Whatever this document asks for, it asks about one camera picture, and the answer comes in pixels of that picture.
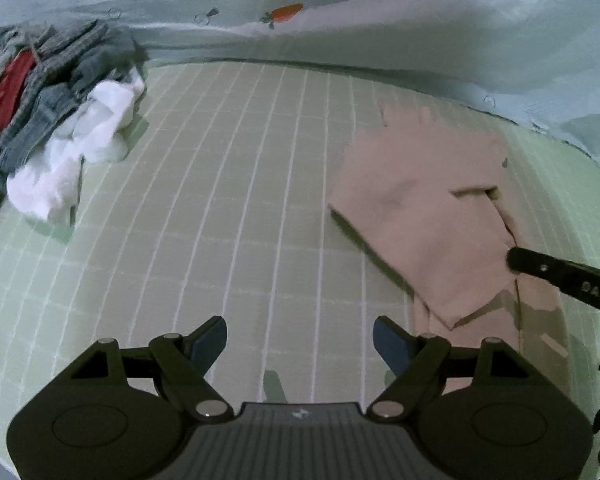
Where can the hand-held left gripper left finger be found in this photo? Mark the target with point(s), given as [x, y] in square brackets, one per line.
[211, 340]

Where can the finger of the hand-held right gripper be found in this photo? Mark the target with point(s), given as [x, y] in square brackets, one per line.
[555, 272]

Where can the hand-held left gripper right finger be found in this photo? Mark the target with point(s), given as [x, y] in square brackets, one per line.
[390, 342]

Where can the pink cloth garment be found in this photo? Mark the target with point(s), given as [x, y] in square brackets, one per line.
[420, 200]

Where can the pile of mixed clothes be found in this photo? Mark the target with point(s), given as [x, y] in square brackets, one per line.
[45, 110]

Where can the green grid mat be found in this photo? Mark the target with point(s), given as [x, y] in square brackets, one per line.
[230, 185]

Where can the white garment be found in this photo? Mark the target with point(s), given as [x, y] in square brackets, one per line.
[55, 175]

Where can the light blue carrot print blanket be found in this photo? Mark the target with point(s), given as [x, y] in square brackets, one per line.
[380, 35]

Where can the red garment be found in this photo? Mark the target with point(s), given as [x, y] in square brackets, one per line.
[5, 95]

